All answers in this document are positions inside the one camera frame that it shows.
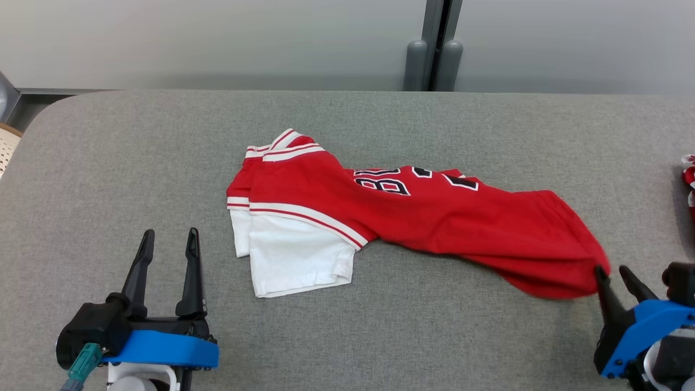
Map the red white basketball jersey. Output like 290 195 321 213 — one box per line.
226 128 612 300

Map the blue left camera bracket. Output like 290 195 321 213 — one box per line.
100 330 220 370

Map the red white printed garment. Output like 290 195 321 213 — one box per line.
681 154 695 223

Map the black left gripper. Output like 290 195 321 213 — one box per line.
106 227 218 344

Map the beige laundry basket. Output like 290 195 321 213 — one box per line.
0 123 23 180

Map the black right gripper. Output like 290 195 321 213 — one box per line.
593 264 660 376

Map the black cable with teal plug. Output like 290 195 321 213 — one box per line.
60 342 104 391

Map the blue right camera bracket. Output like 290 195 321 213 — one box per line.
600 300 695 379

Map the blue camera bracket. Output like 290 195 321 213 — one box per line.
100 330 220 370
600 300 695 379

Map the grey partition post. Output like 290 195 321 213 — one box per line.
403 0 441 92
437 0 464 92

